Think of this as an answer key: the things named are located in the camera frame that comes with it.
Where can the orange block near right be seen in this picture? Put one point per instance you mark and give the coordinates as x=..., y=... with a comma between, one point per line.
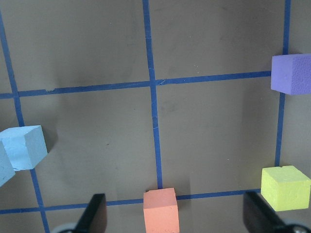
x=161, y=211

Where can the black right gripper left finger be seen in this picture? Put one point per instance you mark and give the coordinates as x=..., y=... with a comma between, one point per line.
x=94, y=218

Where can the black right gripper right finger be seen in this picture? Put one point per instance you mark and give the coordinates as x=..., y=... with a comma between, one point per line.
x=259, y=217

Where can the purple block right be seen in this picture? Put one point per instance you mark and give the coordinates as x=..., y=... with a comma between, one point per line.
x=291, y=74

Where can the light blue block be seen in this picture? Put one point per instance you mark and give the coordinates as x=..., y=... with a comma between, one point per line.
x=25, y=146
x=6, y=169

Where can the yellow foam block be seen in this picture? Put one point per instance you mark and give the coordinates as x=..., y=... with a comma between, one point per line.
x=285, y=188

